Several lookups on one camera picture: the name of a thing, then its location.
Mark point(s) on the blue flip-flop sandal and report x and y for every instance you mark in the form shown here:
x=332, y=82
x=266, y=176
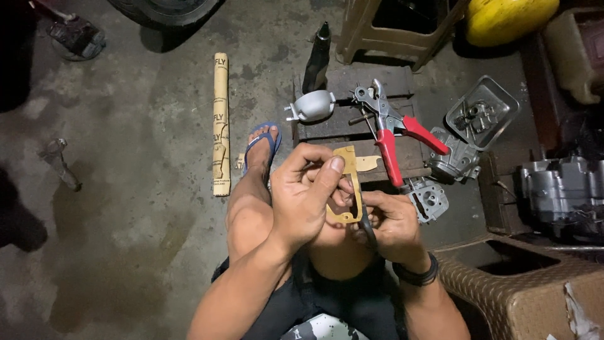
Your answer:
x=273, y=139

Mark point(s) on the black wristband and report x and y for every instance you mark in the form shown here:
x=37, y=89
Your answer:
x=417, y=274

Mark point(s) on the tan gasket paper roll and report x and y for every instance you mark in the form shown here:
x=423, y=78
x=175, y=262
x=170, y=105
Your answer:
x=221, y=122

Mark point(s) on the dark wooden crate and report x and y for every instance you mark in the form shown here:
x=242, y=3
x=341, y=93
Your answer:
x=502, y=198

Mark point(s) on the black rubber tire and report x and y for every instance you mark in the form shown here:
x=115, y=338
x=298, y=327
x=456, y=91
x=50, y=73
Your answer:
x=165, y=12

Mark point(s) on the person's left leg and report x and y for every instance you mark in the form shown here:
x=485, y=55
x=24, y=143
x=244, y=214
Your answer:
x=250, y=212

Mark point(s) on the black shorts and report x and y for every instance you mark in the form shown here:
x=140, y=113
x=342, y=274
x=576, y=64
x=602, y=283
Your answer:
x=339, y=297

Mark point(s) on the grey metal connecting rod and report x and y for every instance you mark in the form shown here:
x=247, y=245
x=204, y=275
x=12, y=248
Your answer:
x=61, y=163

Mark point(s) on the black pointed bottle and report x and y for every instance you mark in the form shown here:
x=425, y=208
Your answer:
x=317, y=61

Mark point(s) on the yellow plastic container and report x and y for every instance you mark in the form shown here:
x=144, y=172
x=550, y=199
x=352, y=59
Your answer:
x=507, y=19

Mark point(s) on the beige plastic jug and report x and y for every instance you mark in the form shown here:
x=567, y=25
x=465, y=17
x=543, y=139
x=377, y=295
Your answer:
x=573, y=52

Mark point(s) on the rusty metal bolt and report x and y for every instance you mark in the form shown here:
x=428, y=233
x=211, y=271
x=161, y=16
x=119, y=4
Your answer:
x=361, y=118

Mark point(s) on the torn white paper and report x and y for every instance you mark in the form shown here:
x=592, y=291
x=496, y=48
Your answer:
x=583, y=314

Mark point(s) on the grey square carburetor cover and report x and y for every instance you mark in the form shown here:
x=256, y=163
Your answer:
x=428, y=198

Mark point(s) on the small carburetor parts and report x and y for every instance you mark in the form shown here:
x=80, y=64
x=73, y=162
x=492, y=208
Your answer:
x=474, y=118

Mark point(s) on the black scissors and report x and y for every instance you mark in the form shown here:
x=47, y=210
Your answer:
x=368, y=229

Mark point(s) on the person's left hand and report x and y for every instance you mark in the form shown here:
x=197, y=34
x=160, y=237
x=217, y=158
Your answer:
x=297, y=203

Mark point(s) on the person's right hand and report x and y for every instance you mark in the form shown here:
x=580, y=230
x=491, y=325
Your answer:
x=396, y=226

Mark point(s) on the silver carburetor float bowl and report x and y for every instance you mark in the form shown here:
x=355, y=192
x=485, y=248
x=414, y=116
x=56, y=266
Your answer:
x=312, y=106

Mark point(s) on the tan cut-out gasket sheet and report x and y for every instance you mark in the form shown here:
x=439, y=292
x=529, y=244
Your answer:
x=352, y=165

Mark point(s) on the grey motorcycle engine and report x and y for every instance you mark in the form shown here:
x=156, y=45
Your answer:
x=564, y=193

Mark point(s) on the person's right leg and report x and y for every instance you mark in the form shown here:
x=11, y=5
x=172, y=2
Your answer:
x=339, y=255

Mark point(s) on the dark metal footrest part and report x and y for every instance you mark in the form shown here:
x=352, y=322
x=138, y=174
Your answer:
x=75, y=35

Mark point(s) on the rectangular metal tray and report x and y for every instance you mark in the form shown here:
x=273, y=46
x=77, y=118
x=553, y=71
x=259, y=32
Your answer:
x=481, y=111

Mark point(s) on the brown woven-pattern plastic stool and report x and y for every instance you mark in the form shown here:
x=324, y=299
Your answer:
x=524, y=292

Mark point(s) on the tan gasket paper scrap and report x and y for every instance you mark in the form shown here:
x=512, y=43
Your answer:
x=368, y=163

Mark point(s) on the dark wooden pallet block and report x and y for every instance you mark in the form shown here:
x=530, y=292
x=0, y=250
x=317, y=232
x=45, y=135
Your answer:
x=349, y=127

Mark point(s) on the tan plastic stool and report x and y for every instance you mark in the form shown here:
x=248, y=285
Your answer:
x=401, y=37

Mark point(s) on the person's leg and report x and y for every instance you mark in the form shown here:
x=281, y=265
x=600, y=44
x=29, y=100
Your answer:
x=339, y=255
x=250, y=212

